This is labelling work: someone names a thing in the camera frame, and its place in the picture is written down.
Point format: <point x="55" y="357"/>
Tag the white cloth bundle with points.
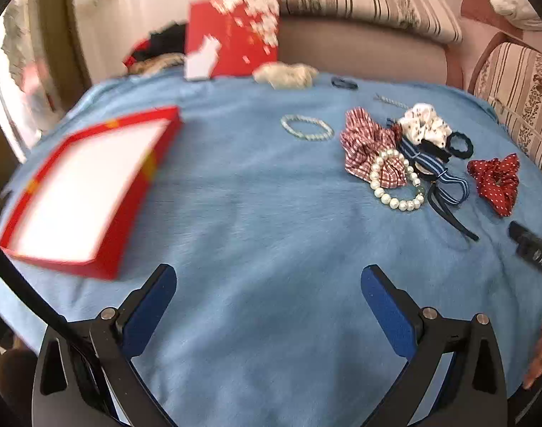
<point x="519" y="13"/>

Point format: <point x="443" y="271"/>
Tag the red tray box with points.
<point x="76" y="214"/>

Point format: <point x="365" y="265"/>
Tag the red polka dot scrunchie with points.
<point x="497" y="182"/>

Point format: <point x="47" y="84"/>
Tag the red white checkered scrunchie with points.
<point x="362" y="140"/>

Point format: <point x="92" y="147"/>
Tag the black and red clothes pile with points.
<point x="169" y="40"/>

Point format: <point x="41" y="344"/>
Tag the blue striped strap watch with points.
<point x="434" y="169"/>

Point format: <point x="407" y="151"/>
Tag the blue towel cloth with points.
<point x="269" y="235"/>

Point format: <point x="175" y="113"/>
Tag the red floral box lid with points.
<point x="230" y="37"/>

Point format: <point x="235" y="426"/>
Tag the silver hair clip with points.
<point x="393" y="102"/>

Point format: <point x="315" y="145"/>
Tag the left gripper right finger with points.
<point x="473" y="392"/>

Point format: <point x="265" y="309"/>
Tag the cream knitted scrunchie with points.
<point x="285" y="77"/>

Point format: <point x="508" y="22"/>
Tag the white dotted scrunchie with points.
<point x="422" y="123"/>

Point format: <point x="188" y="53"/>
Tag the thick black scrunchie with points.
<point x="431" y="152"/>

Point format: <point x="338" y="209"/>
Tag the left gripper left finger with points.
<point x="87" y="377"/>

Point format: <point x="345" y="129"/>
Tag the striped floral side cushion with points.
<point x="510" y="80"/>

